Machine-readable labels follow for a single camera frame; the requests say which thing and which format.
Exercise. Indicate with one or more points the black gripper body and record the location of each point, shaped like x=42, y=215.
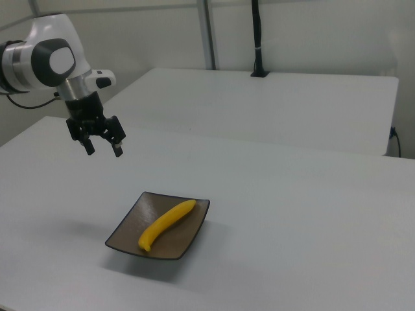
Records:
x=86, y=108

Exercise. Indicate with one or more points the yellow banana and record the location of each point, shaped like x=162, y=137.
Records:
x=168, y=217

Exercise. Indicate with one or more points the aluminium frame post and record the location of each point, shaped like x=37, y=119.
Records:
x=207, y=32

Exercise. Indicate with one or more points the black camera pole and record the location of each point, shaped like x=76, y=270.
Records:
x=258, y=32

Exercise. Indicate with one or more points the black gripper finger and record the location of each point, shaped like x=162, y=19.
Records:
x=115, y=133
x=81, y=134

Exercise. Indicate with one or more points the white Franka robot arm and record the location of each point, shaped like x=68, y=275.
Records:
x=48, y=39

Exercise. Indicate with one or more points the square brown ceramic plate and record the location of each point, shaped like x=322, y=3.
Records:
x=129, y=233

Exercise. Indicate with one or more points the white side table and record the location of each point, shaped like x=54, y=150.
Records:
x=259, y=107

